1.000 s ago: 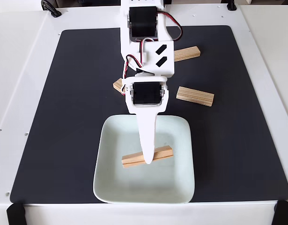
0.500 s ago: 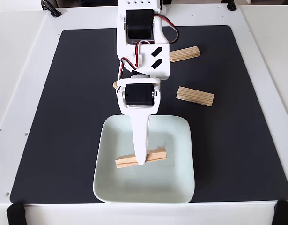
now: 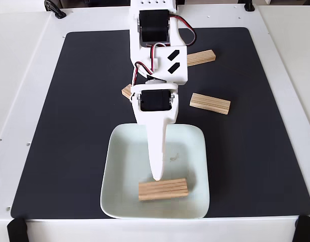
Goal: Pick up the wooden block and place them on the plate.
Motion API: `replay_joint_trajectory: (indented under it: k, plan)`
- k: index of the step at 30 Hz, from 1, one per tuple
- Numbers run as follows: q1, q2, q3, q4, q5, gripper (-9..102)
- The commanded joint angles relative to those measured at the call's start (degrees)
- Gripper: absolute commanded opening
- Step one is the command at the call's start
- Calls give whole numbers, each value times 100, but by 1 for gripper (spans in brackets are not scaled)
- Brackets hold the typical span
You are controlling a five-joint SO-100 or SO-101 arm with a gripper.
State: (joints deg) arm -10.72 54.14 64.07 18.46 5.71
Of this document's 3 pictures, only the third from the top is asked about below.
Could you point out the black table mat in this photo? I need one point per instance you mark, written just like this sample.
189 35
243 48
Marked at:
69 126

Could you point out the white square plate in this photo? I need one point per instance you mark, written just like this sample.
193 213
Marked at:
117 164

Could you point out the black table clamp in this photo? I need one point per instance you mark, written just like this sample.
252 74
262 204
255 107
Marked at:
16 230
249 5
55 8
306 229

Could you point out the grooved wooden block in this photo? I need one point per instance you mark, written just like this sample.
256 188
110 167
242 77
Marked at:
201 57
210 103
163 189
126 91

